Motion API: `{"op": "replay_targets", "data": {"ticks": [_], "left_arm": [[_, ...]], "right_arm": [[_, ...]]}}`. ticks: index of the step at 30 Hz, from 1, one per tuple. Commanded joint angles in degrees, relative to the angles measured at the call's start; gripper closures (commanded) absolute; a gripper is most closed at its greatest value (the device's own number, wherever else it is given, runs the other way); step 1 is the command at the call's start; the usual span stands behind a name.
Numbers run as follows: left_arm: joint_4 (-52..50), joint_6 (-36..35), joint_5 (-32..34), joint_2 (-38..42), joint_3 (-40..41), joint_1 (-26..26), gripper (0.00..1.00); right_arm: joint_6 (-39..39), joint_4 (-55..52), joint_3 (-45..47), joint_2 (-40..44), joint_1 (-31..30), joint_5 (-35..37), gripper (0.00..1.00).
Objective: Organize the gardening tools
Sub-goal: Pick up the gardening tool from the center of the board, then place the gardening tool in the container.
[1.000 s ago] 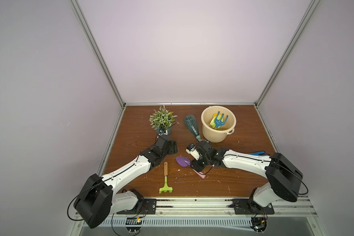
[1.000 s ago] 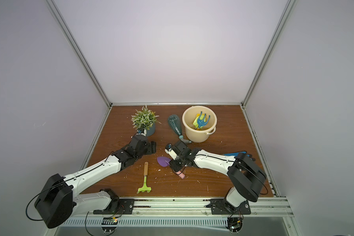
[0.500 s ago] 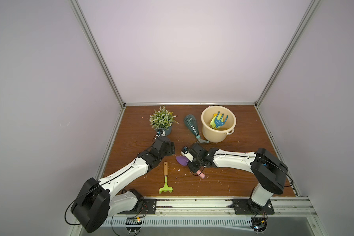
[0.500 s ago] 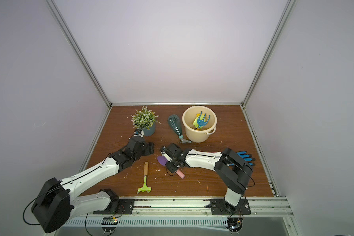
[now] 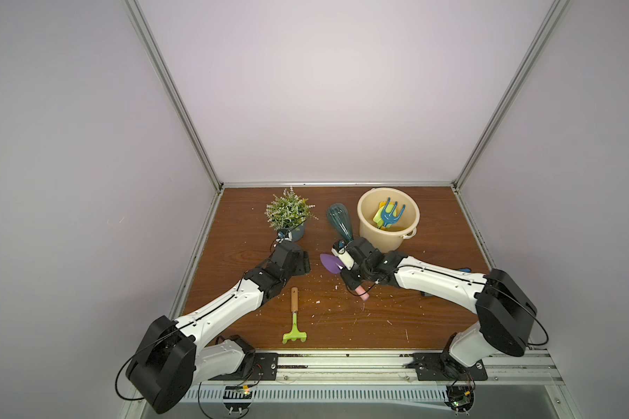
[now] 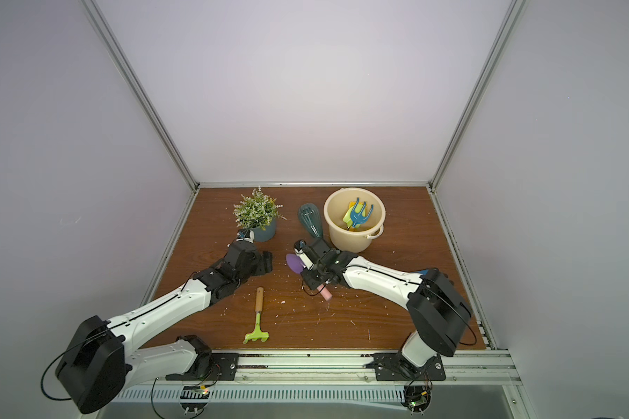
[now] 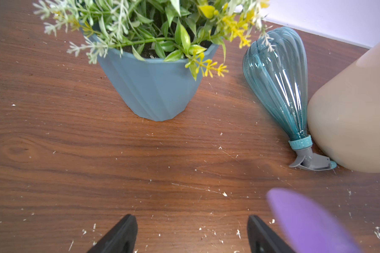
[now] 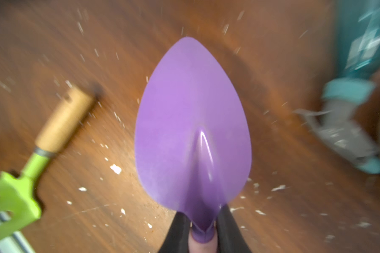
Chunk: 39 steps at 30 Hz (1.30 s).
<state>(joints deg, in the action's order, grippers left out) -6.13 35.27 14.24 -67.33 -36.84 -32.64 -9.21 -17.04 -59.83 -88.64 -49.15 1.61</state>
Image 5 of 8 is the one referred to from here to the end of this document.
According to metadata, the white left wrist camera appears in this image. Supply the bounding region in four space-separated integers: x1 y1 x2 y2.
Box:
276 228 292 243

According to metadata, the purple trowel pink handle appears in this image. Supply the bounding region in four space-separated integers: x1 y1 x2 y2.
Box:
320 253 369 301

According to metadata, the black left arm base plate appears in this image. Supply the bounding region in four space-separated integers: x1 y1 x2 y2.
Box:
210 335 279 382

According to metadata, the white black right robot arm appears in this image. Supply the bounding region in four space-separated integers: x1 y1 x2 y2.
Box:
332 237 537 372

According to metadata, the blue fork yellow handle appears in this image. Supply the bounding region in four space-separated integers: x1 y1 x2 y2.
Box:
380 197 405 229

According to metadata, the blue grey gardening glove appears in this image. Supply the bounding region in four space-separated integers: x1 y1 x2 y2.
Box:
421 267 473 297

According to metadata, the aluminium front mounting rail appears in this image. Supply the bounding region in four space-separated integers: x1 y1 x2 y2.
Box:
203 349 564 385

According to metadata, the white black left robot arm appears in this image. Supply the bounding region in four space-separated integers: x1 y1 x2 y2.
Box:
122 241 310 414

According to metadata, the teal spray bottle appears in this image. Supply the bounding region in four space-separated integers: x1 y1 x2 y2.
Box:
326 203 354 244

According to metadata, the green rake wooden handle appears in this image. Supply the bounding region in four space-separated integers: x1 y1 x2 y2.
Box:
282 287 308 344

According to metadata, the artificial green potted plant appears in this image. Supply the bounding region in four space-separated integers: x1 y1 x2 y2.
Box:
265 187 316 242

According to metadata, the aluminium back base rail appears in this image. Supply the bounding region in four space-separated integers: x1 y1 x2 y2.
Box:
222 181 453 189

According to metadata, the aluminium corner post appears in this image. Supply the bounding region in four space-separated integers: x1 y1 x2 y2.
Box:
452 0 571 194
123 0 224 195

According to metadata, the cream plastic bucket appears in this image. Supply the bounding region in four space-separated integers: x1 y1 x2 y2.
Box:
356 188 420 253

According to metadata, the green trowel wooden handle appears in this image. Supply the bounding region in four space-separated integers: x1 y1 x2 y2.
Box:
373 209 384 229

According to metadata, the aluminium left corner post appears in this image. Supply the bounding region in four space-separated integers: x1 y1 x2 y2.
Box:
123 0 224 195

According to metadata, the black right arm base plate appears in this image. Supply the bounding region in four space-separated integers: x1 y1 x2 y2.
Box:
405 352 489 382

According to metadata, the aluminium right corner post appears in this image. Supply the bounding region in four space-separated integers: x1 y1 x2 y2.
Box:
452 0 571 194

